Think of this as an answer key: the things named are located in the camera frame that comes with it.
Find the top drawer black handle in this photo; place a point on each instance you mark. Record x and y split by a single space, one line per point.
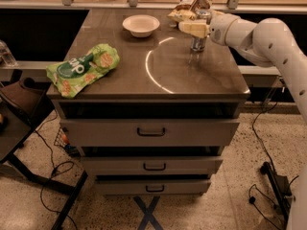
145 133

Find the white bowl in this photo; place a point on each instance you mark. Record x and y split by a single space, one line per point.
141 25

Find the dark side table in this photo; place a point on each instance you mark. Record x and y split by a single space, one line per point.
23 108

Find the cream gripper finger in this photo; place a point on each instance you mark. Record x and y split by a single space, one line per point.
197 28
197 15

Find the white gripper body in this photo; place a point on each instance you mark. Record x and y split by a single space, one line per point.
221 29

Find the yellow brown chip bag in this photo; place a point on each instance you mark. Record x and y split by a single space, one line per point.
192 5

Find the blue tape cross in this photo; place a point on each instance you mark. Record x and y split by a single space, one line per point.
148 211

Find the green rice chip bag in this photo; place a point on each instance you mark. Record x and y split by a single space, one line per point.
72 76

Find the drawer black handle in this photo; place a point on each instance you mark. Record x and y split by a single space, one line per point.
154 168
154 189
145 133

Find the grey drawer cabinet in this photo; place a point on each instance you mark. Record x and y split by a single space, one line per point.
159 82

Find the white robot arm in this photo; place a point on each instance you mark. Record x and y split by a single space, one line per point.
267 43

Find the black stand with cables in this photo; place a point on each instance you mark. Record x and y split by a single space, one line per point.
280 184

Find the bottom drawer black handle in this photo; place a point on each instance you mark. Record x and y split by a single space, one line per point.
154 189

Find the clear plastic water bottle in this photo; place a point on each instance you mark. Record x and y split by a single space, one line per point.
6 55

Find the silver redbull can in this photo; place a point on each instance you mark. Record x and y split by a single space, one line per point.
197 44

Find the middle drawer black handle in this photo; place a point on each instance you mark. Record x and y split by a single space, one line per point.
154 168

